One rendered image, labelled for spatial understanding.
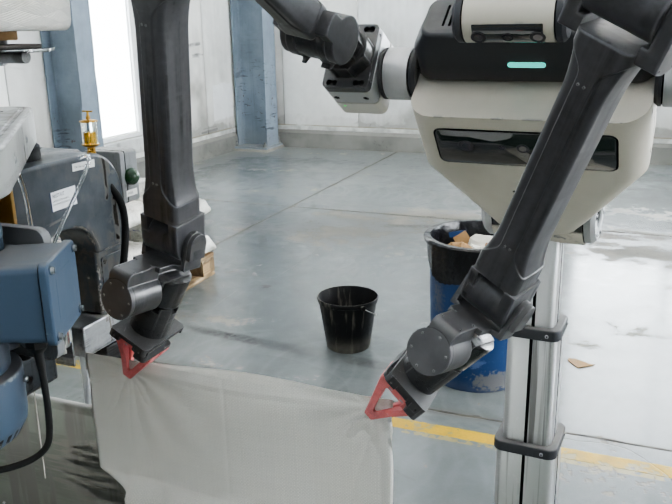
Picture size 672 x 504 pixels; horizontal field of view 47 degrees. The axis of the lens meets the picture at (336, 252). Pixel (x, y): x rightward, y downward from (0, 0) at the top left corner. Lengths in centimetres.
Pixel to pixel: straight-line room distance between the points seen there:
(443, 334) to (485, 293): 8
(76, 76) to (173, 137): 611
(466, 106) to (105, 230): 63
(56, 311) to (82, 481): 109
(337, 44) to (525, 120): 32
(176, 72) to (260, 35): 876
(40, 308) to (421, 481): 212
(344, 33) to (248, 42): 859
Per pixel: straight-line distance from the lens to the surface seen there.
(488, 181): 140
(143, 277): 107
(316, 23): 121
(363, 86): 134
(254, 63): 981
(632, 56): 77
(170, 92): 100
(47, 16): 95
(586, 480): 292
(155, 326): 115
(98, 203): 132
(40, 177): 122
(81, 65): 700
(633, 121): 125
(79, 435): 186
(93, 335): 135
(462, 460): 295
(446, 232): 353
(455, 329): 90
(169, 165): 103
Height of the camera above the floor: 154
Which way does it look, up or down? 17 degrees down
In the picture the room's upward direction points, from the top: 1 degrees counter-clockwise
